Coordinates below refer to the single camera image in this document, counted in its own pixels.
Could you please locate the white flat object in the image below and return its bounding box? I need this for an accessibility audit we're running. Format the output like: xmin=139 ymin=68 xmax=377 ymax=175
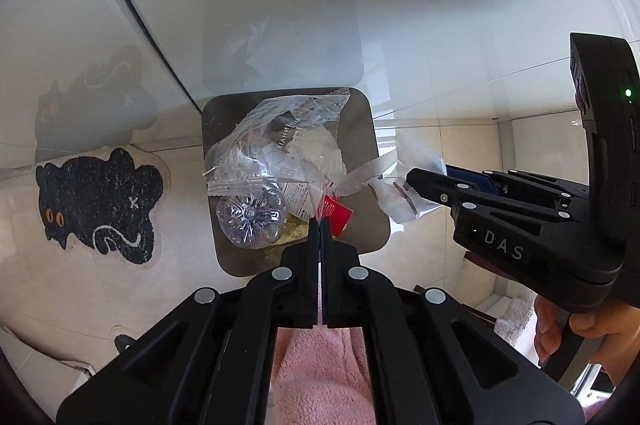
xmin=0 ymin=324 xmax=97 ymax=390

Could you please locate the black cat floor mat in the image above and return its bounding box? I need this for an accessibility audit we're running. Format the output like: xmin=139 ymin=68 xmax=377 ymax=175
xmin=34 ymin=144 xmax=166 ymax=272

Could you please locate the red wrapper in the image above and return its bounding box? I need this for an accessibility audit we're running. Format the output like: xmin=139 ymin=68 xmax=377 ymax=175
xmin=322 ymin=194 xmax=354 ymax=237

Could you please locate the white fluffy slipper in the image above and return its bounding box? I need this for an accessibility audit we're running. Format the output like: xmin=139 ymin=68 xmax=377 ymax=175
xmin=492 ymin=292 xmax=537 ymax=348

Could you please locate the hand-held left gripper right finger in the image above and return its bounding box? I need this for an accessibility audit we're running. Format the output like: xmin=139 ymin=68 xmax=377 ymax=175
xmin=320 ymin=220 xmax=586 ymax=425

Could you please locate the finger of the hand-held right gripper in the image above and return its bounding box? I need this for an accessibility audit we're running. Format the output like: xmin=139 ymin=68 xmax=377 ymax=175
xmin=405 ymin=167 xmax=571 ymax=227
xmin=446 ymin=164 xmax=592 ymax=208

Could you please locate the pink fleece garment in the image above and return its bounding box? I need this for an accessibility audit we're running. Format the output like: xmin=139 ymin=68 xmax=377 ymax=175
xmin=272 ymin=327 xmax=378 ymax=425

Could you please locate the clear wrapper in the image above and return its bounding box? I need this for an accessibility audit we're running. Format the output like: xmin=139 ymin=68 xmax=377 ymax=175
xmin=369 ymin=144 xmax=449 ymax=224

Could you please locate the clear plastic bottle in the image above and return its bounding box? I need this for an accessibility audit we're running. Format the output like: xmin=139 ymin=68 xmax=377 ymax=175
xmin=214 ymin=175 xmax=321 ymax=252

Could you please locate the clear plastic strip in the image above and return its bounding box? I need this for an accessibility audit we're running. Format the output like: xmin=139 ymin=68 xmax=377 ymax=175
xmin=304 ymin=152 xmax=401 ymax=226

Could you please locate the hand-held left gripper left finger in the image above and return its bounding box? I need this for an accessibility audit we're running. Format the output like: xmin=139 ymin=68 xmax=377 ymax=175
xmin=56 ymin=220 xmax=320 ymax=425

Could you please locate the dark square trash bin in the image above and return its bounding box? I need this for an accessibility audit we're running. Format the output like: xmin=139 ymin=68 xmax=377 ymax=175
xmin=201 ymin=86 xmax=392 ymax=279

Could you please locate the grey glossy cabinet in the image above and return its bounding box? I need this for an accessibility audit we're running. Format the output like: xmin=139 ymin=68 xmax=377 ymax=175
xmin=0 ymin=0 xmax=640 ymax=146

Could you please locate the clear plastic bag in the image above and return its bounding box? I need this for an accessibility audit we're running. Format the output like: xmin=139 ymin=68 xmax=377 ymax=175
xmin=206 ymin=87 xmax=352 ymax=206

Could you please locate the person's right hand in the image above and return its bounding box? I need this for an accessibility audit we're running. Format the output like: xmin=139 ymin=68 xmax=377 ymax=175
xmin=532 ymin=292 xmax=640 ymax=383

